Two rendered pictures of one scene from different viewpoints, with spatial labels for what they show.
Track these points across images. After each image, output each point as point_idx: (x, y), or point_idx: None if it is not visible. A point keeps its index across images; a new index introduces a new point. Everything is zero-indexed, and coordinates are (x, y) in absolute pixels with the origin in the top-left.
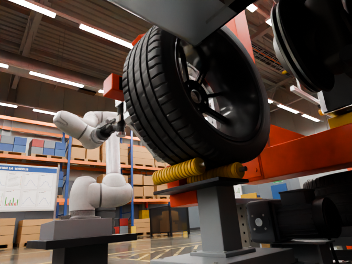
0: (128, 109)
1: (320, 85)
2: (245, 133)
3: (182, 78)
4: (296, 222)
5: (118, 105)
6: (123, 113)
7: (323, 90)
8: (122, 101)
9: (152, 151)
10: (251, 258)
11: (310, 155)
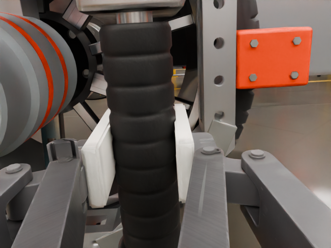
0: (241, 124)
1: (101, 98)
2: (23, 143)
3: (183, 79)
4: None
5: (179, 10)
6: (236, 128)
7: (91, 100)
8: (175, 14)
9: (182, 206)
10: None
11: None
